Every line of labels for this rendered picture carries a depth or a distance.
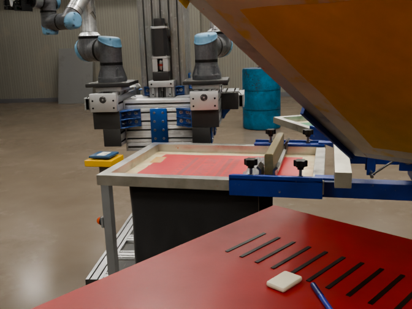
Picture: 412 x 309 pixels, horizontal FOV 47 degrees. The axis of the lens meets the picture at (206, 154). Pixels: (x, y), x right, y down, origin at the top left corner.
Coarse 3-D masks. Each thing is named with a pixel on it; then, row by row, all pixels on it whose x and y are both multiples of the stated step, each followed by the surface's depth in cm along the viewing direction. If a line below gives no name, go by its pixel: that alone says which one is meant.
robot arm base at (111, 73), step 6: (102, 66) 244; (108, 66) 243; (114, 66) 243; (120, 66) 246; (102, 72) 244; (108, 72) 243; (114, 72) 243; (120, 72) 245; (102, 78) 244; (108, 78) 243; (114, 78) 243; (120, 78) 244; (126, 78) 249
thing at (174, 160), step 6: (162, 156) 211; (168, 156) 210; (174, 156) 210; (180, 156) 209; (186, 156) 209; (192, 156) 209; (198, 156) 208; (204, 156) 208; (210, 156) 208; (216, 156) 207; (222, 156) 207; (228, 156) 206; (234, 156) 206; (240, 156) 206; (246, 156) 205; (252, 156) 205; (258, 156) 205; (156, 162) 200; (162, 162) 199; (168, 162) 199; (174, 162) 199; (180, 162) 198; (240, 162) 195; (282, 162) 193; (288, 162) 192; (282, 168) 184; (288, 168) 184; (294, 168) 184
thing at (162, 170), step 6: (150, 168) 191; (156, 168) 191; (162, 168) 190; (168, 168) 190; (240, 168) 186; (246, 168) 186; (162, 174) 181; (282, 174) 176; (288, 174) 175; (294, 174) 175
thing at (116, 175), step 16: (160, 144) 220; (176, 144) 219; (192, 144) 217; (208, 144) 216; (224, 144) 215; (240, 144) 214; (128, 160) 191; (144, 160) 204; (320, 160) 180; (96, 176) 170; (112, 176) 169; (128, 176) 167; (144, 176) 166; (160, 176) 165; (176, 176) 165; (192, 176) 164; (208, 176) 163
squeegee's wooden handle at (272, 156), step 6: (282, 132) 200; (276, 138) 189; (282, 138) 193; (276, 144) 177; (282, 144) 194; (270, 150) 167; (276, 150) 171; (282, 150) 194; (264, 156) 163; (270, 156) 162; (276, 156) 171; (264, 162) 163; (270, 162) 163; (276, 162) 172; (264, 168) 164; (270, 168) 163; (270, 174) 164
